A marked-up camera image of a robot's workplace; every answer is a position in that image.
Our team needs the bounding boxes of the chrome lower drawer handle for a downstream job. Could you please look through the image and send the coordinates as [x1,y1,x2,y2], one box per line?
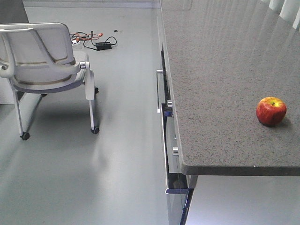
[172,147,179,156]

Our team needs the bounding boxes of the black power adapter box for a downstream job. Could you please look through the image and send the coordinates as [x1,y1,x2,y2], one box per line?
[95,42,112,51]

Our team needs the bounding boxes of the grey stone counter cabinet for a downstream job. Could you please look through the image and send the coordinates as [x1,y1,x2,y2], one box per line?
[160,0,300,225]

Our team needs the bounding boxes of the orange and black floor cables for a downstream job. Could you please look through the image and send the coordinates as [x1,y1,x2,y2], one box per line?
[70,30,117,51]

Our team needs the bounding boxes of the chrome upper drawer handle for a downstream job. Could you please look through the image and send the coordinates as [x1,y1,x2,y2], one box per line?
[156,69,164,113]

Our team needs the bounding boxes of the chrome drawer handle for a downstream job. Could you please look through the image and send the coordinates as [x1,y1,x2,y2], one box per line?
[156,69,164,113]
[172,147,179,156]

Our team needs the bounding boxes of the red yellow apple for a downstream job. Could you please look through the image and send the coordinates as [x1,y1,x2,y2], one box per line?
[256,97,287,126]

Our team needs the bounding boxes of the white mesh office chair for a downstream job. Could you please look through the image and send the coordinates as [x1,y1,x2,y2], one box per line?
[0,22,99,140]

